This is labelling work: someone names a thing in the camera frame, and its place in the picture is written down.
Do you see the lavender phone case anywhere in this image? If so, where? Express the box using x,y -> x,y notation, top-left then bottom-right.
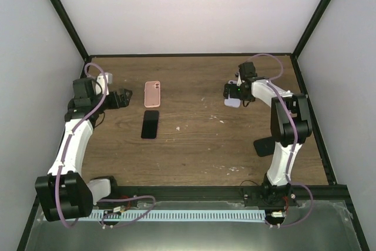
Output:
223,81 -> 241,108

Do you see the pink phone case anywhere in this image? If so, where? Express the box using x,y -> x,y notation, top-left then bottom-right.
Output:
144,81 -> 161,108

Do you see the black screen pink phone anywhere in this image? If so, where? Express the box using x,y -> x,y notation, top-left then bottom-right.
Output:
141,111 -> 159,139

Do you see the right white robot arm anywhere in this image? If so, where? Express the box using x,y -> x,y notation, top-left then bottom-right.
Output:
223,62 -> 313,206

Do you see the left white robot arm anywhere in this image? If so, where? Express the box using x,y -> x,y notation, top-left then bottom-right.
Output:
35,73 -> 132,222

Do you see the black phone case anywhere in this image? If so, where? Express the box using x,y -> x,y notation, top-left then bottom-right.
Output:
253,137 -> 275,157

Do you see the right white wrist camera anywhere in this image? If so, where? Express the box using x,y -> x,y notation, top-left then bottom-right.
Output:
228,72 -> 244,100

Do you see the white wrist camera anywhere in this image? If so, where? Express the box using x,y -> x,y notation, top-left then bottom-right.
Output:
95,72 -> 113,96
228,72 -> 244,100

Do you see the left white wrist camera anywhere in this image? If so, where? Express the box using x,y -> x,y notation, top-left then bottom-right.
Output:
95,72 -> 113,96

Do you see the black enclosure frame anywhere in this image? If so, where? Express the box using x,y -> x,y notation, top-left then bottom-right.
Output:
18,0 -> 369,250

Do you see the black front mounting rail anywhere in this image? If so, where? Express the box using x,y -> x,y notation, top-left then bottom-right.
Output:
38,185 -> 347,205

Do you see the light blue slotted cable duct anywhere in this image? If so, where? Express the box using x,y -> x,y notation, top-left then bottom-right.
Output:
81,210 -> 266,223

